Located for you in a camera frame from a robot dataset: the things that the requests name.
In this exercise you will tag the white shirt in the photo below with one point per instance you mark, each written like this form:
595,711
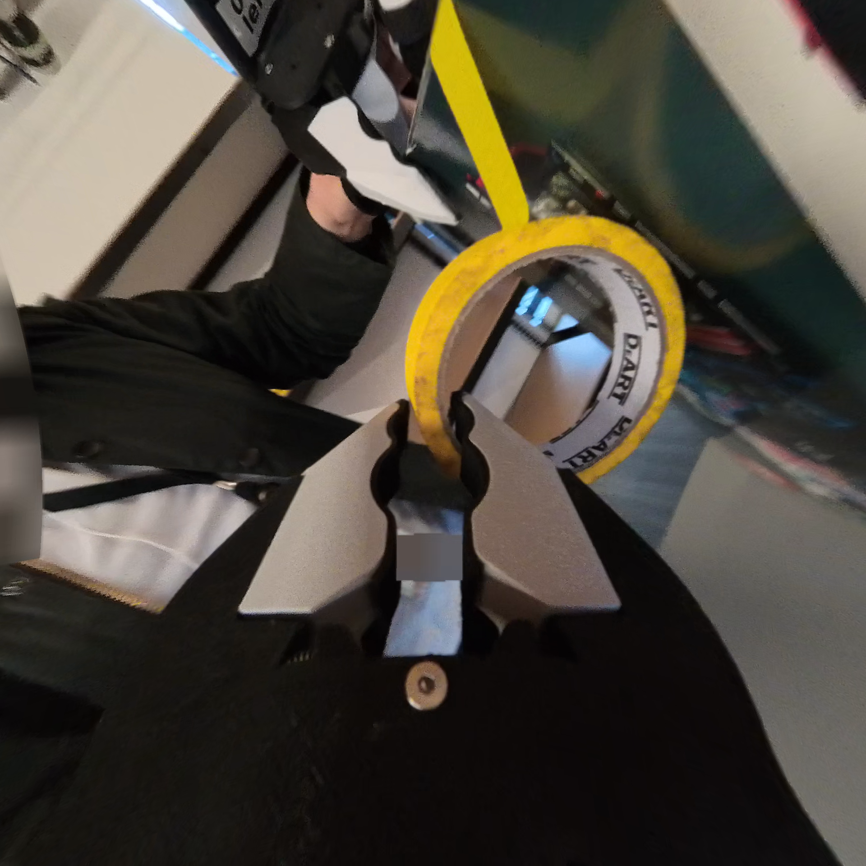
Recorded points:
149,541

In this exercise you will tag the yellow tape roll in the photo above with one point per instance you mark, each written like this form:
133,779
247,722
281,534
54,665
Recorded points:
423,352

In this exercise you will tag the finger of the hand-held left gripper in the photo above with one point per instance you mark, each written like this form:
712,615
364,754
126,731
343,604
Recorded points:
379,169
382,108

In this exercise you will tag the person's left hand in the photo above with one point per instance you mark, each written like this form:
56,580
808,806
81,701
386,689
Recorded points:
338,216

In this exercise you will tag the black lego box race car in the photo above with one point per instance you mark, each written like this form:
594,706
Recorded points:
609,135

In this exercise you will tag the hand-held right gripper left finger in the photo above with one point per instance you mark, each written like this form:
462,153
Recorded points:
325,541

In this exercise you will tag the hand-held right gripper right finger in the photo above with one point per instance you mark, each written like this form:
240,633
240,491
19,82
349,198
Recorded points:
534,534

